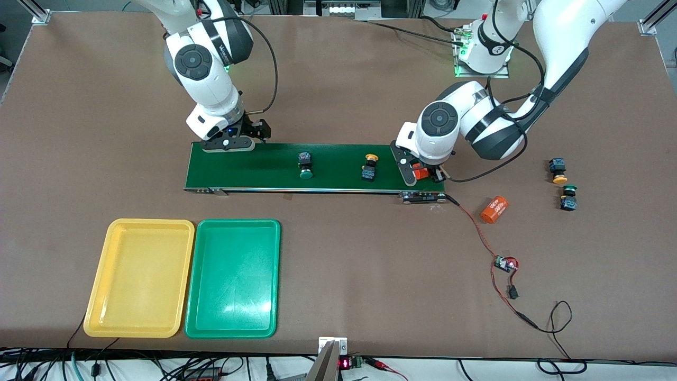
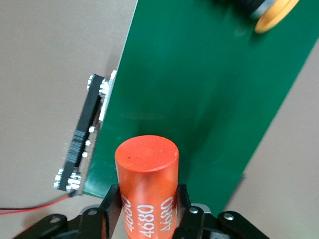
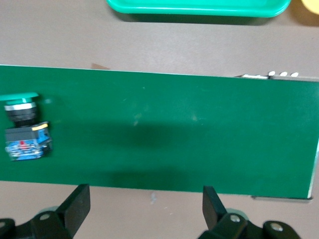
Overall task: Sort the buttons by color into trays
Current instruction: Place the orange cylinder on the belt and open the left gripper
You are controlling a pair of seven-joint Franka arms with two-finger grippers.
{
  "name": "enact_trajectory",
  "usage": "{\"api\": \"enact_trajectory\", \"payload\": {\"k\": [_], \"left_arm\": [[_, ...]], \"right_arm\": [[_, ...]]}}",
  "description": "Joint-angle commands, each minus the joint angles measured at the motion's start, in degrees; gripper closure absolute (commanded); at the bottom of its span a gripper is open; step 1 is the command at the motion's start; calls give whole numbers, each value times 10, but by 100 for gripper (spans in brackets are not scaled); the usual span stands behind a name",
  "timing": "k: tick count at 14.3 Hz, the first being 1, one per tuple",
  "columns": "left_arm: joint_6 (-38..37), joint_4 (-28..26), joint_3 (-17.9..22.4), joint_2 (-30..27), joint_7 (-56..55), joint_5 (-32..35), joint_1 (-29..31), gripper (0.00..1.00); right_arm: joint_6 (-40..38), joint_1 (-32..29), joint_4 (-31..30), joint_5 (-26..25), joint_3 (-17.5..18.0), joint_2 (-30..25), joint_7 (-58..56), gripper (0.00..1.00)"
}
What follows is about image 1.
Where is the thin black looped cable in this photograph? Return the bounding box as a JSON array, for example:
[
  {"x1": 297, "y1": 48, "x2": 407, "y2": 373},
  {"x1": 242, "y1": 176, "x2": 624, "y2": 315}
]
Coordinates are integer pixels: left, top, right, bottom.
[{"x1": 539, "y1": 301, "x2": 573, "y2": 361}]

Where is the red clip lead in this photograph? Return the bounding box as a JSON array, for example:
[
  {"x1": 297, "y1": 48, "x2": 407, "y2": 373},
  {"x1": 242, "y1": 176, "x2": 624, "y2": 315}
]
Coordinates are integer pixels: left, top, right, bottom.
[{"x1": 365, "y1": 357, "x2": 409, "y2": 381}]

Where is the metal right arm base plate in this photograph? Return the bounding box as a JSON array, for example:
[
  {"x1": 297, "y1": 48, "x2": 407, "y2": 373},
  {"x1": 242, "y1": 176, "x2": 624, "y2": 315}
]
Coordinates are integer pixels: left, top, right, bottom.
[{"x1": 175, "y1": 15, "x2": 236, "y2": 74}]

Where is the green belt conveyor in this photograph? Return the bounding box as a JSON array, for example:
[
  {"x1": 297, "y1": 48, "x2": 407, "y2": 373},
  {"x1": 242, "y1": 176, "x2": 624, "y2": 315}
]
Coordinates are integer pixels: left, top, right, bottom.
[{"x1": 183, "y1": 141, "x2": 448, "y2": 205}]

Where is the grey metal bracket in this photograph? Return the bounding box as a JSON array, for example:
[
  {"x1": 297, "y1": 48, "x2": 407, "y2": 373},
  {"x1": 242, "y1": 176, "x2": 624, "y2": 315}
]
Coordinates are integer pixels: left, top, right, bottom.
[{"x1": 306, "y1": 337, "x2": 349, "y2": 381}]

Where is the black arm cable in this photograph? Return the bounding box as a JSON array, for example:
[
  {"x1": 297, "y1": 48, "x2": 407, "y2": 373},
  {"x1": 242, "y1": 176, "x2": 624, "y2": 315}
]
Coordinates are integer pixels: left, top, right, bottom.
[
  {"x1": 447, "y1": 0, "x2": 548, "y2": 183},
  {"x1": 227, "y1": 15, "x2": 279, "y2": 114}
]

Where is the yellow plastic tray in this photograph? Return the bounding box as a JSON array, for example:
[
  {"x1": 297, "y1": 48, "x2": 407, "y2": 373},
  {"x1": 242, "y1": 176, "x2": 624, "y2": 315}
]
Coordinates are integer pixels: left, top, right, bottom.
[{"x1": 83, "y1": 218, "x2": 196, "y2": 339}]

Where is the black floor cable loop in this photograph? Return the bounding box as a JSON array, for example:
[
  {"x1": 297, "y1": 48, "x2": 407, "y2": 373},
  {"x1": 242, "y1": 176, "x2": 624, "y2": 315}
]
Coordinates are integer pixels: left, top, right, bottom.
[{"x1": 537, "y1": 359, "x2": 588, "y2": 375}]

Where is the green plastic tray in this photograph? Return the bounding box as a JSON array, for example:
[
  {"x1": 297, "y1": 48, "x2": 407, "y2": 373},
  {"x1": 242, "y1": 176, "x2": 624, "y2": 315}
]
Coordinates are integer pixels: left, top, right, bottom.
[{"x1": 185, "y1": 219, "x2": 281, "y2": 339}]

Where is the thin black table edge cable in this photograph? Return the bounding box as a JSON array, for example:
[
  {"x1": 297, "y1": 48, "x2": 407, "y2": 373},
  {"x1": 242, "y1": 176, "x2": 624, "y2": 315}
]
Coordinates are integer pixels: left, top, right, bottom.
[{"x1": 66, "y1": 315, "x2": 88, "y2": 351}]

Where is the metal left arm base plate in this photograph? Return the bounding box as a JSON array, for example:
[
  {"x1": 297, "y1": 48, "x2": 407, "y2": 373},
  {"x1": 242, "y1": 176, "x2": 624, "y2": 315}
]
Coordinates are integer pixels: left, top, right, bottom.
[{"x1": 454, "y1": 25, "x2": 511, "y2": 79}]

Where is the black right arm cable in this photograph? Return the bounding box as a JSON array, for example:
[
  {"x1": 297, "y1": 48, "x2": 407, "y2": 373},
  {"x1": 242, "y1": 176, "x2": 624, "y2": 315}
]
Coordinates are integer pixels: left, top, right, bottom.
[{"x1": 227, "y1": 15, "x2": 279, "y2": 114}]

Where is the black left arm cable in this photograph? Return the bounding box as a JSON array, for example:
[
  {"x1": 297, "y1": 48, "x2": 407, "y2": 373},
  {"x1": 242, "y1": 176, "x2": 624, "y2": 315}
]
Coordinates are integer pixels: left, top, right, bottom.
[{"x1": 447, "y1": 0, "x2": 548, "y2": 183}]

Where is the black cable on table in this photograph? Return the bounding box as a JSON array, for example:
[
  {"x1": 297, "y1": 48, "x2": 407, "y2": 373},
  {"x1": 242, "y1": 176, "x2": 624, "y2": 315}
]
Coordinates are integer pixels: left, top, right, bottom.
[{"x1": 365, "y1": 15, "x2": 469, "y2": 46}]

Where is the aluminium frame profile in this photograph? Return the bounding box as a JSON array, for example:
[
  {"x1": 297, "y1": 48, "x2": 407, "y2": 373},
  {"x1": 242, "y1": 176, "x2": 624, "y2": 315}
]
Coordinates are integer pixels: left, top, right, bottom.
[{"x1": 19, "y1": 0, "x2": 52, "y2": 24}]

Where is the yellow mushroom push button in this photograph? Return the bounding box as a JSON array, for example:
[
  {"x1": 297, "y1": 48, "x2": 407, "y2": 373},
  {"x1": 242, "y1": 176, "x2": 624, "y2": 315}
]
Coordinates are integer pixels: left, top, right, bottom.
[
  {"x1": 548, "y1": 158, "x2": 568, "y2": 185},
  {"x1": 361, "y1": 153, "x2": 380, "y2": 183}
]

